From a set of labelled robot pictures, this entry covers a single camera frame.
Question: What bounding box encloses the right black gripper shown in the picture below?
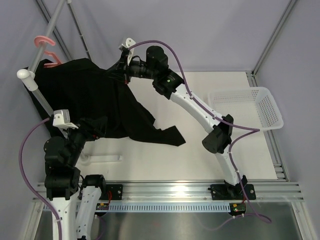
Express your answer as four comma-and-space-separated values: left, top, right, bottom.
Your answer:
105, 53, 157, 85

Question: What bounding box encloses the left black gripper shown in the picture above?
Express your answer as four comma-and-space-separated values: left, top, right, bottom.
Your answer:
63, 115, 107, 166

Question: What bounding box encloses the black shirt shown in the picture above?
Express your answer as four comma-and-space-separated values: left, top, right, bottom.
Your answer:
34, 58, 186, 147

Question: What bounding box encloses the silver white garment rack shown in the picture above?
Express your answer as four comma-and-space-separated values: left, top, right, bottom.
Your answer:
16, 0, 123, 166

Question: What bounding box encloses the pink plastic hanger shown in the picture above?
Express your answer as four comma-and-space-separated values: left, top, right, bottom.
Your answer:
33, 35, 63, 69

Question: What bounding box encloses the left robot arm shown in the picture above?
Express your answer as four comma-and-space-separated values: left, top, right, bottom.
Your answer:
44, 113, 108, 240

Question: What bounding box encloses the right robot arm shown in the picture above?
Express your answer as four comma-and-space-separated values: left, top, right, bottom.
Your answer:
108, 46, 248, 200

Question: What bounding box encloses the white perforated plastic basket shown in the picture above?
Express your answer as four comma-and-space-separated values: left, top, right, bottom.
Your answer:
204, 87, 284, 132

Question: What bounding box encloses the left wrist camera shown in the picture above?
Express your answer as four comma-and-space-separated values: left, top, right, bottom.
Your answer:
52, 109, 79, 130

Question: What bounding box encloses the white slotted cable duct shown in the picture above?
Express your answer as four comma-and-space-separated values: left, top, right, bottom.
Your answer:
95, 201, 231, 213

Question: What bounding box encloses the aluminium frame post right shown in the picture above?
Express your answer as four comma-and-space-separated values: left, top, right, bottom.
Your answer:
251, 0, 299, 77

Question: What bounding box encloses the aluminium mounting rail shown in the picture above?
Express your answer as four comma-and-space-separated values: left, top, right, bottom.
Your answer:
32, 181, 305, 203

